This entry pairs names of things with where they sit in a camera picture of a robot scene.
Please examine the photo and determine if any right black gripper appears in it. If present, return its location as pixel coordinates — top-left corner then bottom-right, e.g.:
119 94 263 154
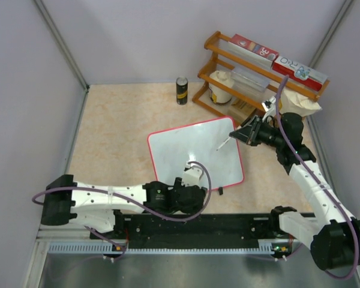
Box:
230 115 286 149

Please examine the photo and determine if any white marker pen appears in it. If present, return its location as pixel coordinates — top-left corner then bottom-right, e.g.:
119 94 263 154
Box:
216 137 230 151

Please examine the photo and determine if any pink framed whiteboard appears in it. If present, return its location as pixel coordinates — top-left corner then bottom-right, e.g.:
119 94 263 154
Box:
147 116 244 190

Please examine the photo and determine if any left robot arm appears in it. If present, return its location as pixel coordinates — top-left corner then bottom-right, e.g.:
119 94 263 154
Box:
40 174 211 238

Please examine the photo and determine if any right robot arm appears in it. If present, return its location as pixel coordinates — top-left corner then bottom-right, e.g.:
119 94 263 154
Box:
229 113 360 271

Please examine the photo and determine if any brown cardboard packet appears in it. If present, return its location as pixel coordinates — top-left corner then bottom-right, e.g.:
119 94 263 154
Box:
227 99 256 122

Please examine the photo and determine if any white jar on rack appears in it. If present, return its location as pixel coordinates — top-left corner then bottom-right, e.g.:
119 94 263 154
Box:
209 70 235 105

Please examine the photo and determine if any cream cloth bag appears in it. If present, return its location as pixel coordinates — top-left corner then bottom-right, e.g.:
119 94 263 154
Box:
280 88 322 117

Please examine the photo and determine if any clear plastic box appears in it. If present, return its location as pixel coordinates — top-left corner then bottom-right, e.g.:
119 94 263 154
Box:
231 67 271 92

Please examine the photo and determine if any red white foil box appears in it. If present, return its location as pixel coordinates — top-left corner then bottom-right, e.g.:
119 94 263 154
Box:
272 56 328 92

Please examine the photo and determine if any black drink can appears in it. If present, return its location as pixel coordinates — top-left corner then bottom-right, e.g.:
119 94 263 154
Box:
176 77 188 105

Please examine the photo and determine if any wooden two tier rack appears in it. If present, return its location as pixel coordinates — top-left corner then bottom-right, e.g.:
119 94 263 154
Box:
192 31 329 116

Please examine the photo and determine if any red box with 3D print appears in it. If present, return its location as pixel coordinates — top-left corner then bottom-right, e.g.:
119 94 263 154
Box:
227 34 279 70

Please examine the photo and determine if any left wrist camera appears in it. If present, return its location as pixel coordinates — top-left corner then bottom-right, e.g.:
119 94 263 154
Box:
181 163 204 187

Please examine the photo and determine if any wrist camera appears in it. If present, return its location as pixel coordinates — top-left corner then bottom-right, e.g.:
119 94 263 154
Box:
262 96 276 122
181 163 204 187

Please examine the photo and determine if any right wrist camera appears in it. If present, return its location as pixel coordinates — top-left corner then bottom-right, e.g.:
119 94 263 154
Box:
262 96 276 122

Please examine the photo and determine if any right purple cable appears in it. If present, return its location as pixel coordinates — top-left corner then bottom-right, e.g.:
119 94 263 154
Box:
275 74 360 281

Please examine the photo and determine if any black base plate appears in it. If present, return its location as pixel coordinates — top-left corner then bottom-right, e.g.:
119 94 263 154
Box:
89 213 316 250

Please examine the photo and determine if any grey cable duct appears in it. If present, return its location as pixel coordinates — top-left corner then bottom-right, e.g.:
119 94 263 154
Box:
48 241 292 257

